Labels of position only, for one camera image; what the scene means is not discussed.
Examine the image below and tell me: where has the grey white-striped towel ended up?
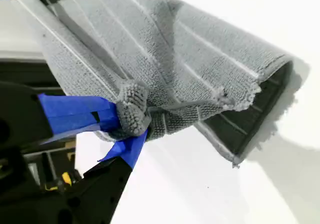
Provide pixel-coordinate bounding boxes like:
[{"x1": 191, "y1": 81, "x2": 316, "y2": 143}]
[{"x1": 14, "y1": 0, "x2": 302, "y2": 170}]

